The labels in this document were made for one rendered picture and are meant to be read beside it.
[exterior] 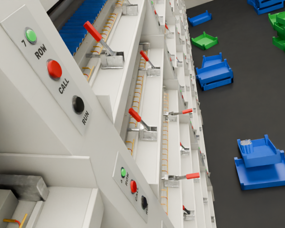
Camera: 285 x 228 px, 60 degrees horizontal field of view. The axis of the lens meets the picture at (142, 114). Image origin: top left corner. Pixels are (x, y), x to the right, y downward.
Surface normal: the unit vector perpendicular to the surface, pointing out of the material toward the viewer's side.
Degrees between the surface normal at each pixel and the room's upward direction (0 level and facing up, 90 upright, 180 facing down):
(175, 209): 18
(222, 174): 0
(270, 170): 0
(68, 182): 90
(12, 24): 90
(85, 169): 90
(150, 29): 90
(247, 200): 0
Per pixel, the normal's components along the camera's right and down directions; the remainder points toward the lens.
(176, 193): -0.04, -0.76
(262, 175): -0.34, -0.72
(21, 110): -0.08, 0.66
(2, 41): 0.94, -0.21
